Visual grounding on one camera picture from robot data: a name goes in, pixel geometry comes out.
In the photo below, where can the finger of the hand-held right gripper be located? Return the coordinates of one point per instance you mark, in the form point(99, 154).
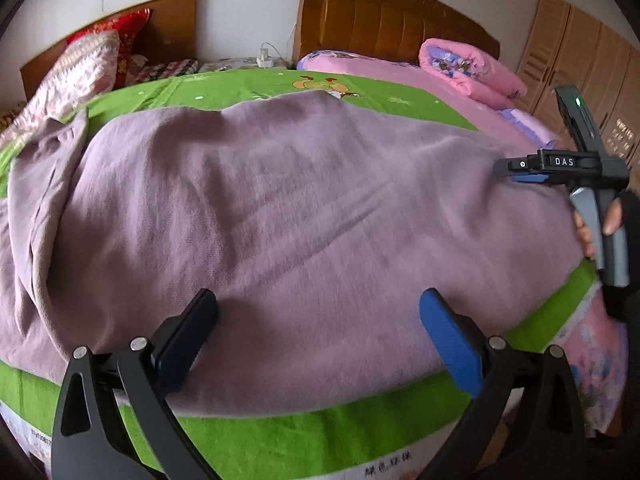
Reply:
point(530, 179)
point(520, 166)

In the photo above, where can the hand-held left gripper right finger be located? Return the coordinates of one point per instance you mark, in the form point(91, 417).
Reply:
point(450, 340)

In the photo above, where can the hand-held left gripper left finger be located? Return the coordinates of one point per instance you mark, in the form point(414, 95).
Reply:
point(186, 340)

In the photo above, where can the person's right hand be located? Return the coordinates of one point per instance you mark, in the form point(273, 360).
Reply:
point(631, 240)

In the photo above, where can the light wooden wardrobe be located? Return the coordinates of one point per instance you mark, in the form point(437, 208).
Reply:
point(580, 60)

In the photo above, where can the folded pink floral quilt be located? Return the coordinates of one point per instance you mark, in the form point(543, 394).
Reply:
point(465, 70)

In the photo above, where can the pink floral bedspread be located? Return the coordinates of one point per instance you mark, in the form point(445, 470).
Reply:
point(595, 360)

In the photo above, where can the green cartoon printed bed sheet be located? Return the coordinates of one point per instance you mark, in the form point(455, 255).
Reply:
point(300, 440)

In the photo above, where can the pink bed sheet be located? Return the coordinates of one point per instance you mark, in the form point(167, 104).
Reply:
point(380, 67)

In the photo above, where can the padded orange wooden headboard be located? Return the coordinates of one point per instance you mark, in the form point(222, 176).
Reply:
point(390, 20)

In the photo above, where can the red checked bed sheet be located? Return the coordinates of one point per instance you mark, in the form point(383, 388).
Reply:
point(170, 67)

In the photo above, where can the white power strip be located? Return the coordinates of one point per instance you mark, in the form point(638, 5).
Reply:
point(265, 59)

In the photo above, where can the floral nightstand cloth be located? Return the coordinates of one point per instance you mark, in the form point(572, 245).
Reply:
point(225, 63)

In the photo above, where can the brown patterned blanket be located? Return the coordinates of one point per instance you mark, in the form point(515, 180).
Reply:
point(11, 116)

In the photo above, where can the pink white patterned quilt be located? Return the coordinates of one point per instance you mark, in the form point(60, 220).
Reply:
point(80, 70)

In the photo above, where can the red embroidered pillow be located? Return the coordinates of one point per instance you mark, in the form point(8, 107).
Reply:
point(127, 35)

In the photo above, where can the dark wooden headboard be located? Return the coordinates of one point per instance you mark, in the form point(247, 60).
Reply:
point(172, 25)

